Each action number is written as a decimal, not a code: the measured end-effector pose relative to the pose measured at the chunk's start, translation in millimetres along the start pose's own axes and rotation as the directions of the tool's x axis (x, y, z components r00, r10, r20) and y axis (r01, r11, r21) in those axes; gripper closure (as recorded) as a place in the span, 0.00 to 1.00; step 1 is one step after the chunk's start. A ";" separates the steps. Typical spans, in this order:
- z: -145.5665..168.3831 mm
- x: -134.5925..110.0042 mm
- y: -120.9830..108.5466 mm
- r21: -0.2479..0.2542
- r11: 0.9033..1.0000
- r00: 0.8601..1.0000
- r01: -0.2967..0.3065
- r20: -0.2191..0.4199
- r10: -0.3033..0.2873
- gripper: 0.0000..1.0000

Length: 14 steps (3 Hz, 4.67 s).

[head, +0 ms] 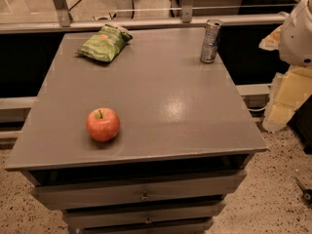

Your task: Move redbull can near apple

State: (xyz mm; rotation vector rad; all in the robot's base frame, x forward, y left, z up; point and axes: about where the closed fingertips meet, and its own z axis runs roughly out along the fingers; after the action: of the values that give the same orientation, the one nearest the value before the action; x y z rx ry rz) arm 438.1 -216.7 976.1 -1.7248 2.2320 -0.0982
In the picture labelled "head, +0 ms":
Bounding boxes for green chip bag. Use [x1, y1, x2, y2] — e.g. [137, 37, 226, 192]
[77, 24, 133, 62]

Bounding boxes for bottom grey drawer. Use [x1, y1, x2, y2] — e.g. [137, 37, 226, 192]
[83, 217, 214, 234]

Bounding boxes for white cable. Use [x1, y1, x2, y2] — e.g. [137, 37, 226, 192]
[247, 104, 268, 113]

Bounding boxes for top grey drawer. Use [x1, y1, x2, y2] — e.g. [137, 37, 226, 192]
[31, 170, 247, 210]

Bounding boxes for metal window rail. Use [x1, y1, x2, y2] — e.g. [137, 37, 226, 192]
[0, 12, 289, 34]

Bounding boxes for grey drawer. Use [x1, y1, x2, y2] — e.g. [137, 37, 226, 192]
[62, 201, 225, 229]
[31, 170, 247, 210]
[83, 217, 214, 234]

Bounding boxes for grey drawer cabinet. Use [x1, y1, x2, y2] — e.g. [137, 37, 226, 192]
[4, 26, 269, 234]

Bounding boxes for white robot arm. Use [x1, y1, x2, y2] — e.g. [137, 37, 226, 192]
[258, 0, 312, 132]

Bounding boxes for middle grey drawer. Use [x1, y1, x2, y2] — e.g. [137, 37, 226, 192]
[62, 201, 225, 229]

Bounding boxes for silver blue redbull can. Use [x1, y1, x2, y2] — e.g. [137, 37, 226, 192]
[200, 19, 223, 63]

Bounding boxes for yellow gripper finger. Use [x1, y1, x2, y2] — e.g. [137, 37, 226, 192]
[262, 65, 312, 133]
[258, 26, 282, 51]

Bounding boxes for red apple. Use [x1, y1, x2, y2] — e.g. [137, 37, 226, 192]
[86, 107, 120, 142]

